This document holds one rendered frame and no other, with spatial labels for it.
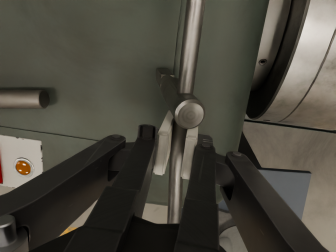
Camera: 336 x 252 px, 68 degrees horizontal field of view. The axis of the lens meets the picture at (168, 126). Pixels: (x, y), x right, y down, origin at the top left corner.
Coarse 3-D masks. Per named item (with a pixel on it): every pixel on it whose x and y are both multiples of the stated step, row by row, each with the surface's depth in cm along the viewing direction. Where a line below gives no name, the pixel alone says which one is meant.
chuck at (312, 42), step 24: (312, 0) 25; (288, 24) 30; (312, 24) 26; (288, 48) 29; (312, 48) 27; (288, 72) 29; (312, 72) 28; (264, 96) 36; (288, 96) 31; (264, 120) 39
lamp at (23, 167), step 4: (16, 164) 33; (20, 164) 33; (24, 164) 33; (28, 164) 33; (16, 168) 33; (20, 168) 33; (24, 168) 33; (28, 168) 33; (20, 172) 33; (24, 172) 33; (28, 172) 33
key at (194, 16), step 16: (192, 0) 15; (192, 16) 16; (192, 32) 16; (192, 48) 16; (192, 64) 17; (192, 80) 18; (176, 128) 19; (176, 144) 20; (176, 160) 20; (176, 176) 20; (176, 192) 21; (176, 208) 21
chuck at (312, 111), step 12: (324, 60) 27; (324, 72) 28; (312, 84) 29; (324, 84) 29; (312, 96) 31; (324, 96) 30; (300, 108) 33; (312, 108) 32; (324, 108) 32; (288, 120) 37; (300, 120) 36; (312, 120) 35; (324, 120) 35
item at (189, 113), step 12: (156, 72) 26; (168, 72) 25; (168, 84) 20; (168, 96) 19; (180, 96) 17; (192, 96) 17; (180, 108) 17; (192, 108) 17; (204, 108) 17; (180, 120) 17; (192, 120) 17
